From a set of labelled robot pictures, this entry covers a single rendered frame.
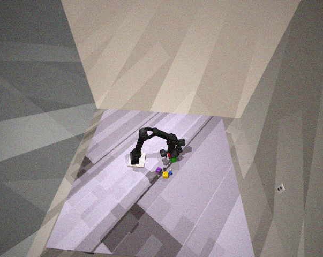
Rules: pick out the purple block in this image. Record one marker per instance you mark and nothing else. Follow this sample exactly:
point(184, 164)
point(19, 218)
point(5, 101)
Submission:
point(158, 170)

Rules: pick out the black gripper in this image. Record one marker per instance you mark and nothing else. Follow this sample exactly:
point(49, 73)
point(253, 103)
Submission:
point(164, 153)

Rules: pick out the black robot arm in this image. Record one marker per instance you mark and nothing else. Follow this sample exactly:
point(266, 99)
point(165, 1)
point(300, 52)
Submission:
point(172, 141)

